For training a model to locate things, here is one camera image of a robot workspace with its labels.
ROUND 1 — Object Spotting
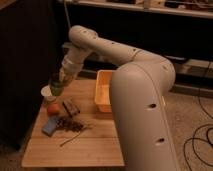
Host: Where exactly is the yellow plastic bin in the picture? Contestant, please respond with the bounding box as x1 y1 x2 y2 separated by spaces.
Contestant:
94 70 113 113

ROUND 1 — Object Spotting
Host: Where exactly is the green translucent cup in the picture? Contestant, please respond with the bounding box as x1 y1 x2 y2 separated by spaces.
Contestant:
49 73 69 96

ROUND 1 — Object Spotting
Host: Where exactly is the wooden table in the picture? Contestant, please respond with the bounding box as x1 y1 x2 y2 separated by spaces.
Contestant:
22 80 124 168

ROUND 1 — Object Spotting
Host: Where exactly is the orange fruit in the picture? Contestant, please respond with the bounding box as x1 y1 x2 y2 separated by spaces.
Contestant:
47 103 60 116

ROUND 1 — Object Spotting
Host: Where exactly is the black floor cable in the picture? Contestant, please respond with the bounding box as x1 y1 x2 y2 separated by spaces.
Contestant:
182 61 213 171

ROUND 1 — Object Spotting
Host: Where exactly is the blue sponge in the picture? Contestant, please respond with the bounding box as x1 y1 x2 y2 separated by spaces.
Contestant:
42 116 59 137

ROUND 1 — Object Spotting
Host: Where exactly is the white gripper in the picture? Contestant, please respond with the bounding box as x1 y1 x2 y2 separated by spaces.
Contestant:
59 47 85 83

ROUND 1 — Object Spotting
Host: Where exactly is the long wooden shelf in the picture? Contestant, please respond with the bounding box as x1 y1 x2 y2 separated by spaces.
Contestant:
62 42 213 79

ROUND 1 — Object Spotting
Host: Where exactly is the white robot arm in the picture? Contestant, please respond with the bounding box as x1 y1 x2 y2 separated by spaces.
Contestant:
60 25 181 171

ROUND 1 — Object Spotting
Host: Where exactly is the brown chocolate bar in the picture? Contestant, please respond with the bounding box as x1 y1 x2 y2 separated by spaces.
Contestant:
62 101 80 117

